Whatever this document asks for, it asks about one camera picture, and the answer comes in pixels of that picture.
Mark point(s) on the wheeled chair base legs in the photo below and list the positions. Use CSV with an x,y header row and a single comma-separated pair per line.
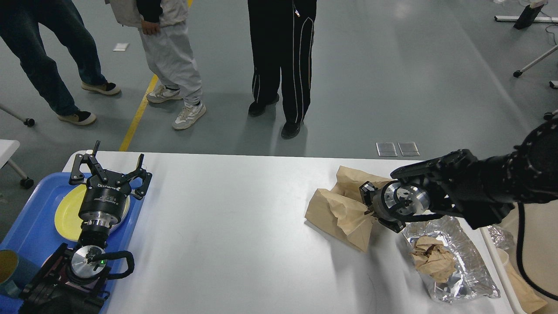
x,y
536,61

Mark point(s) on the yellow plate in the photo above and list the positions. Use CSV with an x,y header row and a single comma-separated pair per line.
x,y
66,217

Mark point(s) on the beige plastic bin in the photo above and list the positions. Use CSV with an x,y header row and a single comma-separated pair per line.
x,y
540,255

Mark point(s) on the blue plastic tray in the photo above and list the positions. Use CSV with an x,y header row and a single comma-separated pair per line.
x,y
34,236

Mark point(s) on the brown paper bag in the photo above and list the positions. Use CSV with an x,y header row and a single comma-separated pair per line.
x,y
340,212

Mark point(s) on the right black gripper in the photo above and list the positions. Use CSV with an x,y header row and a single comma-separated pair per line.
x,y
394,203

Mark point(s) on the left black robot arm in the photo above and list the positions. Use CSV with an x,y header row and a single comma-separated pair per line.
x,y
72,280

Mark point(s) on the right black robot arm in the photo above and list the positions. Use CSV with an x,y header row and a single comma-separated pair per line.
x,y
482,192

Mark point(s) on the person in black trousers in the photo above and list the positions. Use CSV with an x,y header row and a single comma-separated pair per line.
x,y
282,34

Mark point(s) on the black stand on floor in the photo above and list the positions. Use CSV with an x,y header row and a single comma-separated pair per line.
x,y
529,14

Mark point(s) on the brown paper in bin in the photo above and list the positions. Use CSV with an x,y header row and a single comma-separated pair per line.
x,y
524,300

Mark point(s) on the white side table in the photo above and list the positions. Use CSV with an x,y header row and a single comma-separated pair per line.
x,y
9,147

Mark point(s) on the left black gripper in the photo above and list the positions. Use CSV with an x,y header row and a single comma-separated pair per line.
x,y
104,200

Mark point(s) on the metal floor plate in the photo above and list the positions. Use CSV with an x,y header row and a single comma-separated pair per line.
x,y
408,149
386,149

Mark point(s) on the person in light grey trousers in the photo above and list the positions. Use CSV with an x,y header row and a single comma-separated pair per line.
x,y
162,26

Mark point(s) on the dark green mug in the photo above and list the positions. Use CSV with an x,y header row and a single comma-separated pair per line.
x,y
15,273

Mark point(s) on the person in blue jeans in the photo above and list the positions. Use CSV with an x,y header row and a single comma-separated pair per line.
x,y
19,29

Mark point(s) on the right metal floor plate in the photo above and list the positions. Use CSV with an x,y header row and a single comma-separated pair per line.
x,y
408,149

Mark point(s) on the foil in bin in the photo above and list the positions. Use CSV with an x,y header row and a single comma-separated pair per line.
x,y
501,238

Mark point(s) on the left metal floor plate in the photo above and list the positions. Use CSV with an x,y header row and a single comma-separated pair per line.
x,y
386,149

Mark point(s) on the brown paper ball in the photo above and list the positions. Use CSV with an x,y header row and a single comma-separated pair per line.
x,y
430,257

